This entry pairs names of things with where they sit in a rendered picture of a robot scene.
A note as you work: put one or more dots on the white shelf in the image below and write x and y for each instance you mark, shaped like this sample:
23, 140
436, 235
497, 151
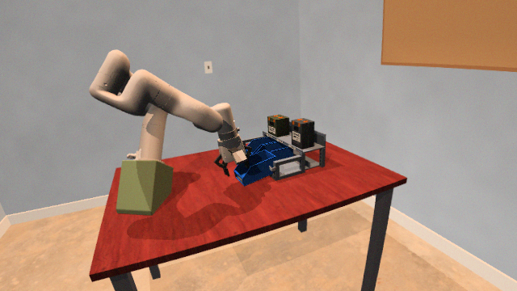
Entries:
290, 165

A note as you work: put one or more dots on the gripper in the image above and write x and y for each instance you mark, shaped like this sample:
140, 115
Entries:
225, 155

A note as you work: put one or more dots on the blue bin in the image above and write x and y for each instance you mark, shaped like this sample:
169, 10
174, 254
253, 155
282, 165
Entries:
280, 150
258, 168
257, 143

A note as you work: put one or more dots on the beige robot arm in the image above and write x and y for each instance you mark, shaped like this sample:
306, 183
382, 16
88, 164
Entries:
144, 88

